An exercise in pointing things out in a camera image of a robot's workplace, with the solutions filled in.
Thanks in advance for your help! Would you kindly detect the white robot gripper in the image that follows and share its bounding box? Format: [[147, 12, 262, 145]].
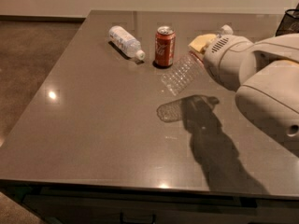
[[189, 34, 253, 91]]

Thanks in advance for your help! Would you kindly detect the clear water bottle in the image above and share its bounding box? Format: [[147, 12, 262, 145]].
[[160, 24, 235, 97]]

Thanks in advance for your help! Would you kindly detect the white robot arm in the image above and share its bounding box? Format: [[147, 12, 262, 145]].
[[189, 34, 299, 156]]

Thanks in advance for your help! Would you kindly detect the small white-labelled water bottle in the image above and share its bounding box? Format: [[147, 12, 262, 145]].
[[108, 26, 145, 61]]

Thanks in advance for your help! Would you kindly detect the red soda can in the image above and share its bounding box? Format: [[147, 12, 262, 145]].
[[155, 25, 176, 67]]

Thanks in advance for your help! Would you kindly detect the black mesh basket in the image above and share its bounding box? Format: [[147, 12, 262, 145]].
[[276, 8, 299, 36]]

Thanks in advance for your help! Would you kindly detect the black drawer handle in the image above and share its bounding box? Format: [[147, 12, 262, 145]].
[[120, 213, 157, 224]]

